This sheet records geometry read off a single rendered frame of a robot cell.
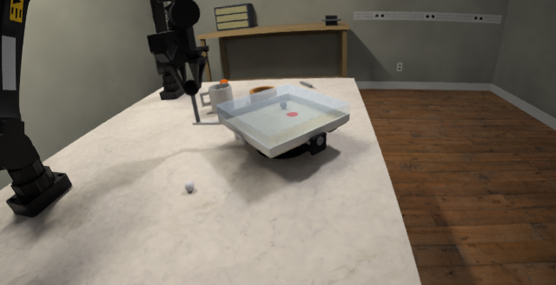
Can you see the grey mug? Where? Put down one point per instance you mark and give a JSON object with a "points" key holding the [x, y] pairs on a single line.
{"points": [[217, 96]]}

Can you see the small grey ball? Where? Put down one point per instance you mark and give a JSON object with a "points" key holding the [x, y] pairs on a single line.
{"points": [[189, 186]]}

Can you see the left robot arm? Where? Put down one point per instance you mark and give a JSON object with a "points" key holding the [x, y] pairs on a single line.
{"points": [[179, 13]]}

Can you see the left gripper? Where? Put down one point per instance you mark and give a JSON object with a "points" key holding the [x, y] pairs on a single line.
{"points": [[198, 61]]}

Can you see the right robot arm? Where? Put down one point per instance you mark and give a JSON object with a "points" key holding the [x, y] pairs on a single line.
{"points": [[32, 181]]}

